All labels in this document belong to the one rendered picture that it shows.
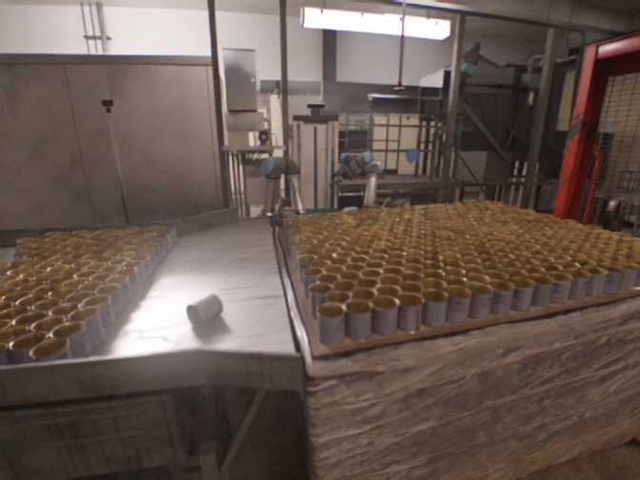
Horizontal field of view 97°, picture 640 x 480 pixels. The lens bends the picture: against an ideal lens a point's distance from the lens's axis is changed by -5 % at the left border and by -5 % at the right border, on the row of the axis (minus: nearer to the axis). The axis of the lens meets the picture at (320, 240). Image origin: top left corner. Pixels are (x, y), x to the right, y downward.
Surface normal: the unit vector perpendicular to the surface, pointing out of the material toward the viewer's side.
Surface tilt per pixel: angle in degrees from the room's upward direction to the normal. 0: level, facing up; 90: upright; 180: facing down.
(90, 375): 90
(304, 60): 90
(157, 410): 90
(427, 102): 90
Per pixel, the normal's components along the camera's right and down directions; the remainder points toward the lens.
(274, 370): -0.08, 0.29
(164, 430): 0.21, 0.29
